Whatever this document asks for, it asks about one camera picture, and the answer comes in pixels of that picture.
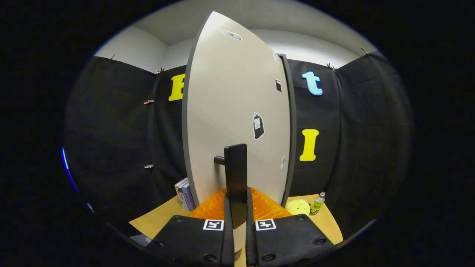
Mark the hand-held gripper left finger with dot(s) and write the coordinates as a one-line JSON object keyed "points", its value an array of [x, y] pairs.
{"points": [[193, 237]]}

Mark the white book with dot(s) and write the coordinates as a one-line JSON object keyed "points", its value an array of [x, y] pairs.
{"points": [[180, 193]]}

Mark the beige shoe cabinet door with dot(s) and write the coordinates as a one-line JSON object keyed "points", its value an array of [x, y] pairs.
{"points": [[222, 92]]}

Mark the black backdrop cloth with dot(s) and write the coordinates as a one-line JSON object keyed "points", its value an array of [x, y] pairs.
{"points": [[111, 148]]}

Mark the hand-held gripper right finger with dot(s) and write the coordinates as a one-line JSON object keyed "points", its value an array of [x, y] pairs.
{"points": [[293, 237]]}

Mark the green drink bottle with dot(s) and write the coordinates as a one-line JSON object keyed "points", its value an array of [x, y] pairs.
{"points": [[317, 204]]}

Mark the blue book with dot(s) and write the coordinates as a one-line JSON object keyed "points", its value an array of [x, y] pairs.
{"points": [[188, 196]]}

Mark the grey shoe cabinet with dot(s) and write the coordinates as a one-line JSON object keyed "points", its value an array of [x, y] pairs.
{"points": [[292, 129]]}

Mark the pink clothespin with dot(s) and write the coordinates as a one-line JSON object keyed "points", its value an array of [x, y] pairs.
{"points": [[148, 101]]}

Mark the yellow plush toy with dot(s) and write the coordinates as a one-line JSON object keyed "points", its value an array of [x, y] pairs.
{"points": [[297, 207]]}

